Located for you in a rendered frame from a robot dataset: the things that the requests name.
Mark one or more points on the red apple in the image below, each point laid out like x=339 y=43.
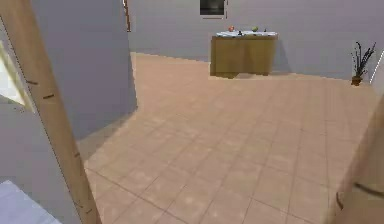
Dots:
x=231 y=28

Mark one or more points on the green apple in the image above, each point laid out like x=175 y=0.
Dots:
x=255 y=29

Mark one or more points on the brown wooden door frame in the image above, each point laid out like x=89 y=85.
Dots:
x=127 y=16

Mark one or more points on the light wooden room door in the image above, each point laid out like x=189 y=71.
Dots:
x=56 y=113

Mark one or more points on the bright window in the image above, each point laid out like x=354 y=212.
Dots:
x=10 y=80

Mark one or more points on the brown wooden cabinet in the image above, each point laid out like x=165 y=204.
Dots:
x=243 y=56

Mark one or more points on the dark potted house plant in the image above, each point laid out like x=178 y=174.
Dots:
x=360 y=63

